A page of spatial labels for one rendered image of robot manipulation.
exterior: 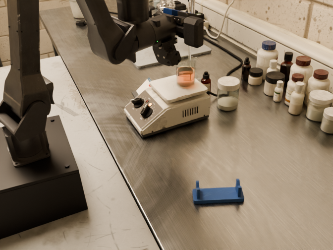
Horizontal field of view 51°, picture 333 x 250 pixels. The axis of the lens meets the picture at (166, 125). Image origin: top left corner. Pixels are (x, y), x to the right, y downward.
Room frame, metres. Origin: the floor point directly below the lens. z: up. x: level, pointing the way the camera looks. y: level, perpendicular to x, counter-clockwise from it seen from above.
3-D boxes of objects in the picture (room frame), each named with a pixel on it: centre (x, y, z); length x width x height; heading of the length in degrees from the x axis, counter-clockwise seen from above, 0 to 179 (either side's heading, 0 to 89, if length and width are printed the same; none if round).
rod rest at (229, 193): (0.50, -0.10, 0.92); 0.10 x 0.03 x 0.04; 89
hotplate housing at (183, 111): (0.82, -0.01, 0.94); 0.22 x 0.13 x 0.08; 114
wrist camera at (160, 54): (0.76, -0.01, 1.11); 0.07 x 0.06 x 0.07; 41
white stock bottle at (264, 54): (1.02, -0.33, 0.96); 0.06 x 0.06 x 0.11
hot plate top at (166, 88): (0.83, -0.04, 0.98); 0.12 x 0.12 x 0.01; 24
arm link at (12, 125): (0.54, 0.26, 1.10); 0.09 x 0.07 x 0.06; 43
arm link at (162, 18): (0.77, 0.00, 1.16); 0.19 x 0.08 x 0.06; 42
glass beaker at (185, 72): (0.83, -0.06, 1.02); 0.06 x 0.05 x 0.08; 96
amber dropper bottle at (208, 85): (0.94, -0.12, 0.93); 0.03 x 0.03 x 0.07
